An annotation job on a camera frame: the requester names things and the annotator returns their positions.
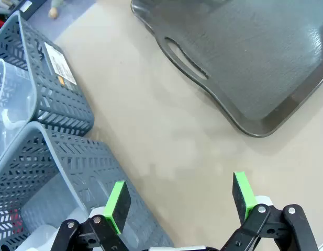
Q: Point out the clear plastic measuring cup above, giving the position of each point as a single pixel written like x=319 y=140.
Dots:
x=17 y=91

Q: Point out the grey perforated plastic basket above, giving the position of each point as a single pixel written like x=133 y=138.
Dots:
x=98 y=162

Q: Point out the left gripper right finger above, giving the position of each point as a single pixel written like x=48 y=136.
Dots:
x=239 y=198

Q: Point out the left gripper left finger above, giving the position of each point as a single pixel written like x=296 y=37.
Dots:
x=119 y=209

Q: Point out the black serving tray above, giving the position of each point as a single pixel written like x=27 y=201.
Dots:
x=242 y=65

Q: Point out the grey basket with white label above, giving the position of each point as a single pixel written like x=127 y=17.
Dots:
x=59 y=104

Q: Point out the dark grey storage crate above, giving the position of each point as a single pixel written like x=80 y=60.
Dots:
x=33 y=10

